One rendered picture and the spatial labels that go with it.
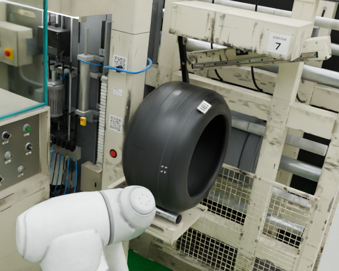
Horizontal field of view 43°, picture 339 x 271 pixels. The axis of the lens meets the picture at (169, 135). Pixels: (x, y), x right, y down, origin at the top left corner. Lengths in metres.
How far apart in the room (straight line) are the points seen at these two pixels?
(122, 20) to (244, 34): 0.53
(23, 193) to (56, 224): 1.21
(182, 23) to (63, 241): 1.34
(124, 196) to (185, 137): 0.75
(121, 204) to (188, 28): 1.22
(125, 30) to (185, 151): 0.60
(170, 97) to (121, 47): 0.33
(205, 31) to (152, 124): 0.53
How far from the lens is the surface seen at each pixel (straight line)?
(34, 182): 2.19
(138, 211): 0.98
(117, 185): 2.08
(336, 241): 3.82
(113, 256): 1.31
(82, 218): 0.97
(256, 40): 1.91
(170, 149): 1.69
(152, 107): 1.77
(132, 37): 1.90
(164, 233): 1.99
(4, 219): 2.14
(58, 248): 0.96
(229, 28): 1.95
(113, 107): 2.03
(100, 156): 2.19
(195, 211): 2.22
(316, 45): 1.99
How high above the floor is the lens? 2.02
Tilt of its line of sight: 24 degrees down
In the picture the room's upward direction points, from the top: 7 degrees clockwise
